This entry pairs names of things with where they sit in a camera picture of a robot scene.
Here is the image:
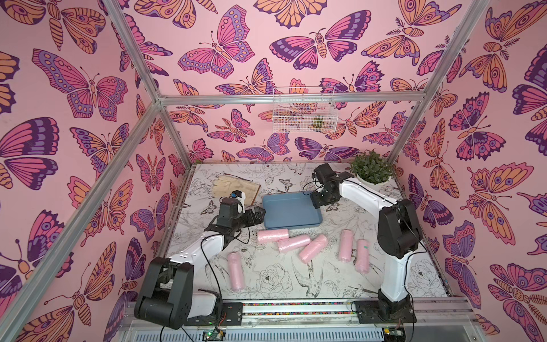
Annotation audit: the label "potted green plant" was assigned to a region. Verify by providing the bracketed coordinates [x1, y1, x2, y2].
[350, 150, 393, 185]

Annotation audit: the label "pink trash bag roll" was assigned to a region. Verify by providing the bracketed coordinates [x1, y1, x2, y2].
[277, 235, 311, 254]
[355, 239, 370, 274]
[227, 252, 246, 292]
[299, 235, 328, 264]
[338, 229, 354, 263]
[256, 229, 289, 245]

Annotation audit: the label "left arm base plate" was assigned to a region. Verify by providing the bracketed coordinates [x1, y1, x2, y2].
[185, 302, 244, 326]

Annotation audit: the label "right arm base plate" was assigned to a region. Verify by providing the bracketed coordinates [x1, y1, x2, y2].
[352, 299, 417, 325]

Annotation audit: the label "aluminium front rail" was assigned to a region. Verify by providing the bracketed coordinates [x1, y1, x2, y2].
[114, 297, 487, 341]

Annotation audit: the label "aluminium frame struts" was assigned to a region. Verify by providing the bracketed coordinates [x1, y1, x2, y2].
[1, 1, 489, 341]

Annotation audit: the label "white wire basket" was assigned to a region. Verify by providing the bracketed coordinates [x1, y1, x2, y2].
[271, 87, 339, 134]

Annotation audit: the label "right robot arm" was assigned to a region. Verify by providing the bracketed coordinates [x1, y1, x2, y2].
[310, 163, 423, 304]

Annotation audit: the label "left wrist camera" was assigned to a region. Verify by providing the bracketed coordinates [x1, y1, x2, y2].
[231, 190, 246, 214]

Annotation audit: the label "beige cloth with red trim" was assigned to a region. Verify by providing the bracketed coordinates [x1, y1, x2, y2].
[212, 175, 261, 207]

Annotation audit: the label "blue plastic storage box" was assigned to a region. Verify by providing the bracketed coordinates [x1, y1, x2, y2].
[262, 192, 323, 229]

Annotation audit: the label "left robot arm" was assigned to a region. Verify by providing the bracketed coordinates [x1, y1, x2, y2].
[134, 195, 266, 330]

